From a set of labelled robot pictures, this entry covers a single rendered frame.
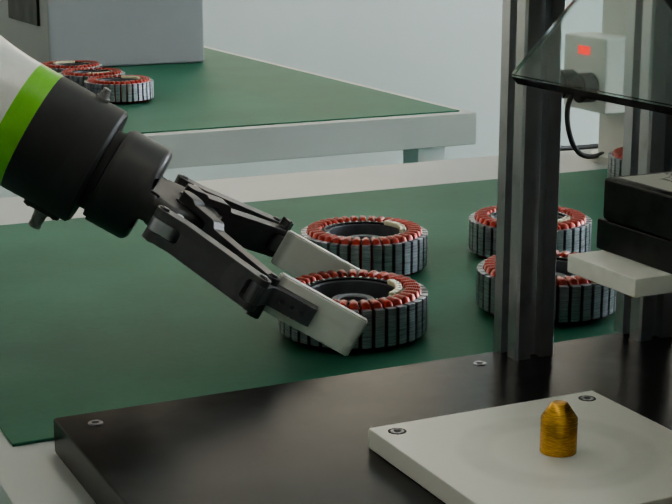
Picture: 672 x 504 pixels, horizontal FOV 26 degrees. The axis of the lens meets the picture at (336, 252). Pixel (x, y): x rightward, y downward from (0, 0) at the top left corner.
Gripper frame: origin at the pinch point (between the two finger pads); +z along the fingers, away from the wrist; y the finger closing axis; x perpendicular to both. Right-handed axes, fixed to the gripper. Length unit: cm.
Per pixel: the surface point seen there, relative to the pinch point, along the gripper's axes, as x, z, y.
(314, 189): -4, -2, -58
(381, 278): 2.5, 1.9, -3.3
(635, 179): 20.6, 6.1, 28.2
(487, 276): 6.5, 9.1, -4.5
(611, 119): 19, 27, -77
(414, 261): 2.4, 5.6, -16.6
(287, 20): -22, -12, -450
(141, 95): -17, -28, -128
